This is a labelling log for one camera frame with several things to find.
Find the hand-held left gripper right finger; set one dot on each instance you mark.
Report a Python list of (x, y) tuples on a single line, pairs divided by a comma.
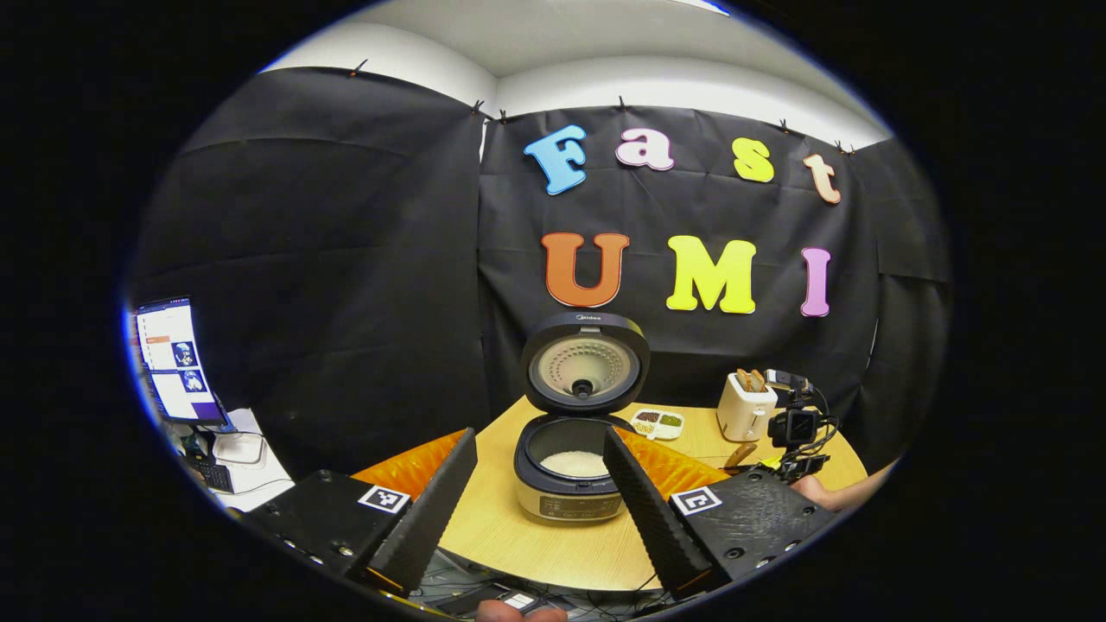
[(657, 518)]

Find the black backdrop cloth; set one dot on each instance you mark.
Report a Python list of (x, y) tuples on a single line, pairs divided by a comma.
[(346, 259)]

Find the black keyboard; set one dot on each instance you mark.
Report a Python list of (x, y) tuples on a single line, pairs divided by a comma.
[(214, 475)]

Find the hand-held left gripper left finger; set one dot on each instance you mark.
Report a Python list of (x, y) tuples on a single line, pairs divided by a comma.
[(432, 518)]

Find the white side table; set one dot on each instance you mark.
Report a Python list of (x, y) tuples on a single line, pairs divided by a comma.
[(259, 484)]

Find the wide ceiling light panel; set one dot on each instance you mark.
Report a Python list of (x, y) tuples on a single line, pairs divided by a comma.
[(704, 5)]

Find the white tray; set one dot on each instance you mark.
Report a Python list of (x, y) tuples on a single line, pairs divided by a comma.
[(240, 447)]

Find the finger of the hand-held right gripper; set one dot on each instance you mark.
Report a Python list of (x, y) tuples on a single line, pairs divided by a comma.
[(756, 470)]

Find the dark grey rice cooker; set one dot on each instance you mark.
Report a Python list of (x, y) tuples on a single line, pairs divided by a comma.
[(562, 505)]

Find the computer monitor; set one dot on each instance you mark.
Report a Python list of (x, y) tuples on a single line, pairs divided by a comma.
[(177, 363)]

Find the white divided bean dish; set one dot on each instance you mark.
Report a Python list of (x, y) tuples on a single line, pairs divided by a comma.
[(657, 423)]

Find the white toaster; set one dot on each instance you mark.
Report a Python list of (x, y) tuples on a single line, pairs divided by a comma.
[(743, 410)]

